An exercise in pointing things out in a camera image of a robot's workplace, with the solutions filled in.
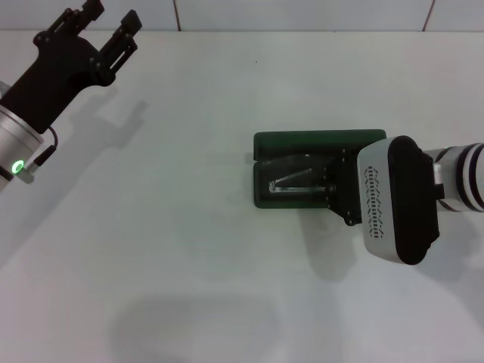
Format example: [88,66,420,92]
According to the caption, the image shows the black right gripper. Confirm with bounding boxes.
[322,147,365,228]

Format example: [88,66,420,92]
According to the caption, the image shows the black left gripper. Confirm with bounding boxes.
[0,0,144,134]

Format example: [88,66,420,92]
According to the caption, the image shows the clear white glasses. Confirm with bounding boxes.
[266,153,330,197]

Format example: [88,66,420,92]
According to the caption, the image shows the green glasses case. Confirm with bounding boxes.
[251,129,387,210]

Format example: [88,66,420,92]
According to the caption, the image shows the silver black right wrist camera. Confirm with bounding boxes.
[357,135,442,266]

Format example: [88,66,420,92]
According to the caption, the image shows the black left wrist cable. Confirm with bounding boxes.
[21,126,58,179]

